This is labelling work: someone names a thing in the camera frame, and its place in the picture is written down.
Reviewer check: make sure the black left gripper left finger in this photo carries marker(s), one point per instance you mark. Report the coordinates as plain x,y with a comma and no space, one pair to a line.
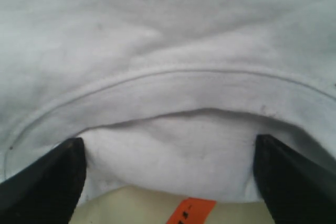
48,190

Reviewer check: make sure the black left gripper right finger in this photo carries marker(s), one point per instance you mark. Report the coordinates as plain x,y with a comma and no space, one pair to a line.
294,188

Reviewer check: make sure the white t-shirt red lettering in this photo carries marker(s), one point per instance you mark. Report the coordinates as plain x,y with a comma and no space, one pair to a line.
167,95

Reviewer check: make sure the orange tape marker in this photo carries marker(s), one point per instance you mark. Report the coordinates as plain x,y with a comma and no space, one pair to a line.
192,211

